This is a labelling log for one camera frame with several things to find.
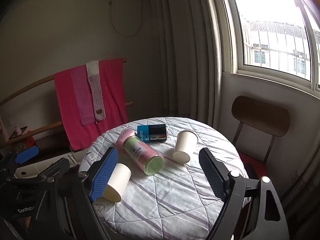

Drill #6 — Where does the white paper cup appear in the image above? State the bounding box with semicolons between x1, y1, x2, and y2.
103;163;131;203
172;130;198;164

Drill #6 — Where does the red yellow box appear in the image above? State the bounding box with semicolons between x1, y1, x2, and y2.
14;137;36;153

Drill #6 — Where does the white rabbit figurine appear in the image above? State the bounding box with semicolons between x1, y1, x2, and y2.
14;125;22;137

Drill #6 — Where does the wooden towel rack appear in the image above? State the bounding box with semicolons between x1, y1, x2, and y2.
0;58;134;149

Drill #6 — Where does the bright pink hanging towel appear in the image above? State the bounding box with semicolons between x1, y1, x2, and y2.
53;58;129;152

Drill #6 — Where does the pink green towel canister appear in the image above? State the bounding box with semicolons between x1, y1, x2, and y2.
115;128;164;176

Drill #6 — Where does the striped quilted table cover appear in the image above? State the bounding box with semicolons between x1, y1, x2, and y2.
79;117;247;239

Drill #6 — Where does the blue black CoolTowel can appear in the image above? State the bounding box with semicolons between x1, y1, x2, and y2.
137;124;167;143

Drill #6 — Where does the brown wooden chair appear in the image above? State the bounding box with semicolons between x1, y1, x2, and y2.
231;95;291;179

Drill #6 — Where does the light pink narrow cloth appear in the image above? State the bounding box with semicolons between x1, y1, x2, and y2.
71;66;95;126

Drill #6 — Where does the white pink knitted strip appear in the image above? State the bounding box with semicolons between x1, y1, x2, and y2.
86;61;106;121

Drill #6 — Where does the grey window curtain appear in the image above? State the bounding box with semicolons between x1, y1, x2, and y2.
151;0;222;128

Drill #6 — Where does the white framed window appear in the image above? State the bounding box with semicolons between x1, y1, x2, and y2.
223;0;319;97

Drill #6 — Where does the hanging wall cable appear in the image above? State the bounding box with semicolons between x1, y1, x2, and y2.
108;0;144;38

